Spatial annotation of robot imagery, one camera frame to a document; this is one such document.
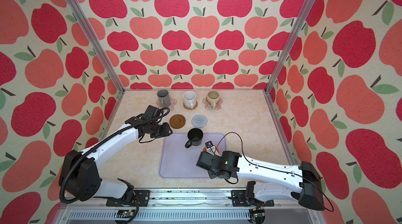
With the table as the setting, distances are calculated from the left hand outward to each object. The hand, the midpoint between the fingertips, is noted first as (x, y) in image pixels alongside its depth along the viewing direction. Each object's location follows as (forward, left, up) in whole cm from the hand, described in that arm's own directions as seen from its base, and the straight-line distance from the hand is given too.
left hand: (173, 133), depth 85 cm
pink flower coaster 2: (+26, -21, -9) cm, 35 cm away
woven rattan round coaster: (+25, -8, -10) cm, 28 cm away
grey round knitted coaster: (+16, -15, -12) cm, 24 cm away
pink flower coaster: (+33, +5, -11) cm, 35 cm away
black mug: (+1, -12, -6) cm, 14 cm away
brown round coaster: (+16, 0, -11) cm, 19 cm away
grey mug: (+28, +9, -1) cm, 29 cm away
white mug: (+28, -8, -3) cm, 29 cm away
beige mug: (+31, -24, -5) cm, 39 cm away
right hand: (-17, -22, -2) cm, 28 cm away
